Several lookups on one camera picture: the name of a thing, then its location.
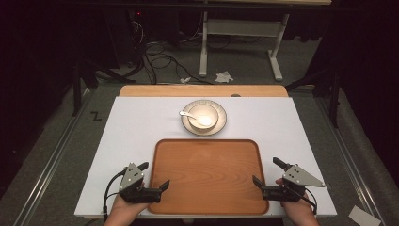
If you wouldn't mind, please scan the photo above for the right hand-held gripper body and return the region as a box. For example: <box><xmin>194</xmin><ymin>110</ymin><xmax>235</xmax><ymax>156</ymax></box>
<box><xmin>261</xmin><ymin>164</ymin><xmax>327</xmax><ymax>203</ymax></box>

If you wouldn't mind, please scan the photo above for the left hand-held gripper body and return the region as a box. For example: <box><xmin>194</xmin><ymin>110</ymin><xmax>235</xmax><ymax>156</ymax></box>
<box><xmin>118</xmin><ymin>162</ymin><xmax>163</xmax><ymax>204</ymax></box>

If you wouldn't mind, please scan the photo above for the person's right hand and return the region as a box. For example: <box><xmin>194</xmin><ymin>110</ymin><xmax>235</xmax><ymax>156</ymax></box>
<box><xmin>275</xmin><ymin>177</ymin><xmax>317</xmax><ymax>220</ymax></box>

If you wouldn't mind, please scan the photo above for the person's left hand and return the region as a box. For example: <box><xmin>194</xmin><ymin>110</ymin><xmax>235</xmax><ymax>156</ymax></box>
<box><xmin>106</xmin><ymin>180</ymin><xmax>151</xmax><ymax>221</ymax></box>

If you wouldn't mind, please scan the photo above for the white table board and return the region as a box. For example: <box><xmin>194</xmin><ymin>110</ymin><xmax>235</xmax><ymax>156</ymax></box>
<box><xmin>73</xmin><ymin>96</ymin><xmax>339</xmax><ymax>218</ymax></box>

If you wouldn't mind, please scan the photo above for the wooden tray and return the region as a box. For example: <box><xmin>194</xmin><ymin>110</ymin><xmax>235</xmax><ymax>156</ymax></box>
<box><xmin>147</xmin><ymin>138</ymin><xmax>270</xmax><ymax>216</ymax></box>

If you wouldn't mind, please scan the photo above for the white ceramic spoon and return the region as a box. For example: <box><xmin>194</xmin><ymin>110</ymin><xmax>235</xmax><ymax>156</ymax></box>
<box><xmin>178</xmin><ymin>110</ymin><xmax>214</xmax><ymax>127</ymax></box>

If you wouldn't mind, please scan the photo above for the beige ceramic plate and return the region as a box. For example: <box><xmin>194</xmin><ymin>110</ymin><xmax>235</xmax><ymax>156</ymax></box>
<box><xmin>181</xmin><ymin>99</ymin><xmax>228</xmax><ymax>137</ymax></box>

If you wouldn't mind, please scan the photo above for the flat white paper sheet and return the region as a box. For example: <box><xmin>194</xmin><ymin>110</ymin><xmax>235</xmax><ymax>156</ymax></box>
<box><xmin>347</xmin><ymin>204</ymin><xmax>382</xmax><ymax>226</ymax></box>

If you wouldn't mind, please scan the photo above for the white ceramic bowl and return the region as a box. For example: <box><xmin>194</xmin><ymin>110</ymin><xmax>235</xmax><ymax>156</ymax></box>
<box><xmin>186</xmin><ymin>104</ymin><xmax>220</xmax><ymax>132</ymax></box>

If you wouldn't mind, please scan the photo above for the wooden table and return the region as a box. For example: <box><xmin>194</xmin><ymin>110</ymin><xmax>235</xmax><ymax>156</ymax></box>
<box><xmin>119</xmin><ymin>84</ymin><xmax>290</xmax><ymax>98</ymax></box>

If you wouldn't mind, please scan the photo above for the black metal stand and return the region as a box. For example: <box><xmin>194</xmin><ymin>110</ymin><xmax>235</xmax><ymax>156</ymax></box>
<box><xmin>284</xmin><ymin>66</ymin><xmax>343</xmax><ymax>129</ymax></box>
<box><xmin>71</xmin><ymin>58</ymin><xmax>136</xmax><ymax>118</ymax></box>

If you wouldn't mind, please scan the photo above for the large crumpled white paper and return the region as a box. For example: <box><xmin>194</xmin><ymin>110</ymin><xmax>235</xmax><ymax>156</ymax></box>
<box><xmin>215</xmin><ymin>71</ymin><xmax>234</xmax><ymax>84</ymax></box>

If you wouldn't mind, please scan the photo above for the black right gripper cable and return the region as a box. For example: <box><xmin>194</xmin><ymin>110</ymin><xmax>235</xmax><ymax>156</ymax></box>
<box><xmin>300</xmin><ymin>187</ymin><xmax>318</xmax><ymax>217</ymax></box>

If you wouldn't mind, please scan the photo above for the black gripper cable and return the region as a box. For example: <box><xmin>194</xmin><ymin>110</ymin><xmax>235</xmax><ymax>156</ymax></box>
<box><xmin>103</xmin><ymin>169</ymin><xmax>127</xmax><ymax>218</ymax></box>
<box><xmin>300</xmin><ymin>187</ymin><xmax>318</xmax><ymax>217</ymax></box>

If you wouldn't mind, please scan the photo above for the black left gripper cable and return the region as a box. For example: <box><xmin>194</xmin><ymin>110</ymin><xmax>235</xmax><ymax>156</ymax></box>
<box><xmin>103</xmin><ymin>169</ymin><xmax>127</xmax><ymax>218</ymax></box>

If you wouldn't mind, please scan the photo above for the metal floor rail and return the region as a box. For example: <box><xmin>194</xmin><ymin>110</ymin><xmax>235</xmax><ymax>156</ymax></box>
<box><xmin>12</xmin><ymin>87</ymin><xmax>96</xmax><ymax>226</ymax></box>
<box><xmin>314</xmin><ymin>96</ymin><xmax>385</xmax><ymax>226</ymax></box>

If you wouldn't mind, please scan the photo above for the bundle of black floor cables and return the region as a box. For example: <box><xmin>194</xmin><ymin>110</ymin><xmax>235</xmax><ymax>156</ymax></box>
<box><xmin>130</xmin><ymin>18</ymin><xmax>215</xmax><ymax>86</ymax></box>

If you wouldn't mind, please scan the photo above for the white metal desk frame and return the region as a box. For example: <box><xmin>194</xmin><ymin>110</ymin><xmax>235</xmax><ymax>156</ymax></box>
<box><xmin>199</xmin><ymin>10</ymin><xmax>291</xmax><ymax>83</ymax></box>

